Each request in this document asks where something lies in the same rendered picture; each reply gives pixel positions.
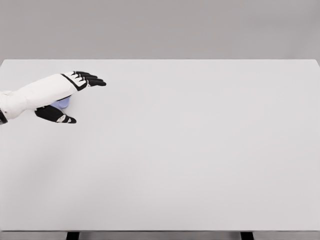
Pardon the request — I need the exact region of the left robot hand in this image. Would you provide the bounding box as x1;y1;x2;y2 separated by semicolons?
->
23;70;107;125

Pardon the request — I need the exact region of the light blue cup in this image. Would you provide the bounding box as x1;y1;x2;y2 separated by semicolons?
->
49;96;71;110

